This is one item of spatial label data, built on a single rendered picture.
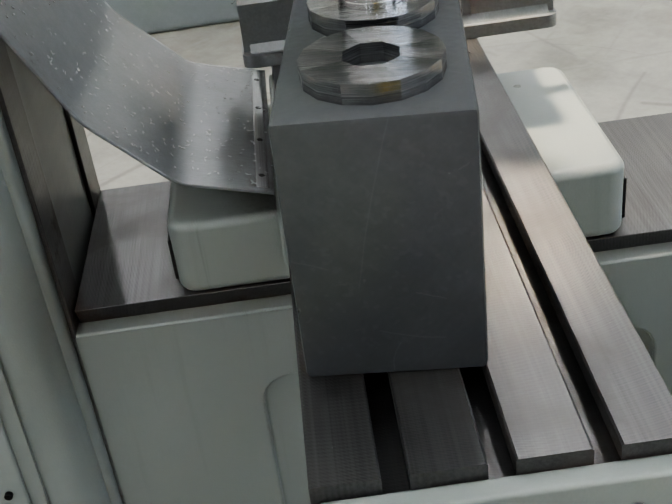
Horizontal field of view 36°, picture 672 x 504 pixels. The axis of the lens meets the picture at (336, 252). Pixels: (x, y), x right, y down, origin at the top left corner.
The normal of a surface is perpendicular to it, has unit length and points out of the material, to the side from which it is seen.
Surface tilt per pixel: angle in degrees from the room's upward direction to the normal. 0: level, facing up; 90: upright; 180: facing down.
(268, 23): 90
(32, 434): 89
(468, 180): 90
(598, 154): 0
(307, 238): 90
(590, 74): 0
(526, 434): 0
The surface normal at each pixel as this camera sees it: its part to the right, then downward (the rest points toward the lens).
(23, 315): 0.62, 0.35
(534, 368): -0.11, -0.83
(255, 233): 0.08, 0.54
